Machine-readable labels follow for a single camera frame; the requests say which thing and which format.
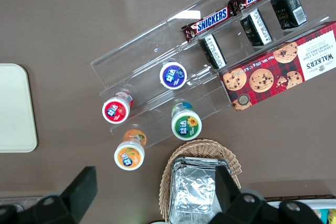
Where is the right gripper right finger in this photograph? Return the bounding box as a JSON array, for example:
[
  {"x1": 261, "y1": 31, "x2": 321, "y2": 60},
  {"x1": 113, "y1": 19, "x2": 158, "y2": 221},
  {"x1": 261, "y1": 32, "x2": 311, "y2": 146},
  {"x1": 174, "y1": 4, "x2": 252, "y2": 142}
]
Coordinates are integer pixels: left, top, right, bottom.
[{"x1": 209, "y1": 167, "x2": 325, "y2": 224}]

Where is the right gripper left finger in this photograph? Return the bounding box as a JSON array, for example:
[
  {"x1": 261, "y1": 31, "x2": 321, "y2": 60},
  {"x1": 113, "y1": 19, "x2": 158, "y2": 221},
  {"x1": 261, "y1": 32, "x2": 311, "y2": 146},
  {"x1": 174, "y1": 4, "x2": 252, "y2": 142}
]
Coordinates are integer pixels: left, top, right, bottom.
[{"x1": 0, "y1": 166, "x2": 98, "y2": 224}]

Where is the white rectangular snack tray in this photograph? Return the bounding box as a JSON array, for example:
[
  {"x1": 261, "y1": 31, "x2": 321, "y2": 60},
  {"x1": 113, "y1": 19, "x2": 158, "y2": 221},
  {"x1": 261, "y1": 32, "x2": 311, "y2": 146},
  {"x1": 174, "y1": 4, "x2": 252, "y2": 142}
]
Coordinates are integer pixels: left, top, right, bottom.
[{"x1": 264, "y1": 194, "x2": 336, "y2": 224}]

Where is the light tan wicker basket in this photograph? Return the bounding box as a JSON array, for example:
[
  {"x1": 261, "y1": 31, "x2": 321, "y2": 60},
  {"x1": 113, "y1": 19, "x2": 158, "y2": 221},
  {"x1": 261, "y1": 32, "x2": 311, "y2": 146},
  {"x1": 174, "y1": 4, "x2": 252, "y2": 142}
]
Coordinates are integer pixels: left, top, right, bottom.
[{"x1": 159, "y1": 137, "x2": 242, "y2": 224}]

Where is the beige plastic tray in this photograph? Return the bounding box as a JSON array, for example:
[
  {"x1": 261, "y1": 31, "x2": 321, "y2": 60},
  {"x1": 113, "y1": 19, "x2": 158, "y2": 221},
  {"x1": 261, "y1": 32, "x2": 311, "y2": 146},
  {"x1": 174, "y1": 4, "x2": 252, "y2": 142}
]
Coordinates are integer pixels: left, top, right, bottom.
[{"x1": 0, "y1": 63, "x2": 38, "y2": 153}]

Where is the stack of foil containers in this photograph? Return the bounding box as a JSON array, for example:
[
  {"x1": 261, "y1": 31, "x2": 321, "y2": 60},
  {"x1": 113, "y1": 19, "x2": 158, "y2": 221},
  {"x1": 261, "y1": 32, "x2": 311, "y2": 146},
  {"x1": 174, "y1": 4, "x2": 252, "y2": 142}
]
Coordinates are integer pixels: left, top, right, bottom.
[{"x1": 169, "y1": 156, "x2": 233, "y2": 224}]

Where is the orange yoghurt bottle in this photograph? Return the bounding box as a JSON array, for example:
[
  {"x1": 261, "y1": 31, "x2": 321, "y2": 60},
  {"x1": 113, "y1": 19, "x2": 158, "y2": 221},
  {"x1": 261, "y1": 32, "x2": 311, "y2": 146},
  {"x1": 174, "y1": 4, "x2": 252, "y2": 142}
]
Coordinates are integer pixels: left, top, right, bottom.
[{"x1": 113, "y1": 129, "x2": 148, "y2": 171}]

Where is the green yoghurt bottle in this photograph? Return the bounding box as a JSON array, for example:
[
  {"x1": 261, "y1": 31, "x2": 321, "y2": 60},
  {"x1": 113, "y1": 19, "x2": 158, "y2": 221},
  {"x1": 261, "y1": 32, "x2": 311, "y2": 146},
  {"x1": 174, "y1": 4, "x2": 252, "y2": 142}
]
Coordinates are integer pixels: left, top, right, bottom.
[{"x1": 171, "y1": 102, "x2": 202, "y2": 141}]

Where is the red yoghurt bottle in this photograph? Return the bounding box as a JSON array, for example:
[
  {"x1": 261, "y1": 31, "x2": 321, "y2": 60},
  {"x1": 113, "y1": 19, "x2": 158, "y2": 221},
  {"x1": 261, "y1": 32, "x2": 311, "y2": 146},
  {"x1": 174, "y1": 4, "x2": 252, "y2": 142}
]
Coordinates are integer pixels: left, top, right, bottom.
[{"x1": 101, "y1": 91, "x2": 134, "y2": 124}]

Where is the red tartan cookie box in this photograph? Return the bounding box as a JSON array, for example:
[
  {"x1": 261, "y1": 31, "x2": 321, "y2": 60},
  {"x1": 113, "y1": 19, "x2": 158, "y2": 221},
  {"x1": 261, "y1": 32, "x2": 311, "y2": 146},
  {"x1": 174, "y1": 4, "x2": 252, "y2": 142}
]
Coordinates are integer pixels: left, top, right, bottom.
[{"x1": 218, "y1": 21, "x2": 336, "y2": 112}]

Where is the blue yoghurt bottle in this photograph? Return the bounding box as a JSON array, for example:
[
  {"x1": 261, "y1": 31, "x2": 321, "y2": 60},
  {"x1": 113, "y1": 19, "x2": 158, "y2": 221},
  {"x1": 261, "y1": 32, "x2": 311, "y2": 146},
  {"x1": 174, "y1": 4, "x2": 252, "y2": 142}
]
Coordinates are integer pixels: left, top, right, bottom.
[{"x1": 159, "y1": 61, "x2": 187, "y2": 90}]

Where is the small black carton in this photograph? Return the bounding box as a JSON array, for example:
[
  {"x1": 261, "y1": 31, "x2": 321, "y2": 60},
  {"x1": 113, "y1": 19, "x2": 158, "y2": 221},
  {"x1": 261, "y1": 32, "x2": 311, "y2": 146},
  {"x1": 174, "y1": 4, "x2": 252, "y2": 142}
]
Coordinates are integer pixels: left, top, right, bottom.
[
  {"x1": 240, "y1": 8, "x2": 273, "y2": 47},
  {"x1": 270, "y1": 0, "x2": 308, "y2": 30},
  {"x1": 198, "y1": 33, "x2": 228, "y2": 70}
]

